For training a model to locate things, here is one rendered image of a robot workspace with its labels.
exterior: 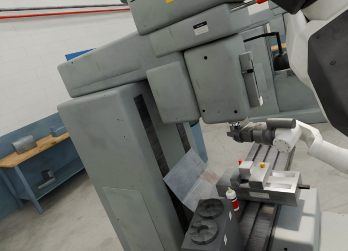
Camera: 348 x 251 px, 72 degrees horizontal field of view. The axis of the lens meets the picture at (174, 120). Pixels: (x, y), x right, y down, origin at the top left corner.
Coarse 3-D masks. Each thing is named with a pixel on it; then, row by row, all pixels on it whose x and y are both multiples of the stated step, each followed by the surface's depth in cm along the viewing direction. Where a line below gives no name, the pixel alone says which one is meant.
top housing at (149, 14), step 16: (128, 0) 90; (144, 0) 87; (160, 0) 84; (176, 0) 81; (192, 0) 78; (208, 0) 75; (224, 0) 74; (240, 0) 85; (144, 16) 89; (160, 16) 86; (176, 16) 83; (144, 32) 93
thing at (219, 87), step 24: (192, 48) 89; (216, 48) 83; (240, 48) 91; (192, 72) 92; (216, 72) 87; (240, 72) 89; (216, 96) 91; (240, 96) 88; (216, 120) 95; (240, 120) 91
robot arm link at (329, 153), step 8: (328, 144) 78; (320, 152) 78; (328, 152) 77; (336, 152) 76; (344, 152) 75; (328, 160) 77; (336, 160) 75; (344, 160) 74; (336, 168) 76; (344, 168) 74
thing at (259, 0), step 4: (256, 0) 71; (260, 0) 70; (264, 0) 70; (268, 0) 70; (244, 4) 73; (248, 4) 72; (252, 4) 72; (232, 8) 75; (236, 8) 75; (240, 8) 74
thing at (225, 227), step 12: (204, 204) 83; (216, 204) 81; (228, 204) 81; (204, 216) 78; (216, 216) 77; (228, 216) 78; (192, 228) 74; (204, 228) 74; (216, 228) 71; (228, 228) 76; (192, 240) 71; (204, 240) 68; (216, 240) 69; (228, 240) 74; (240, 240) 86
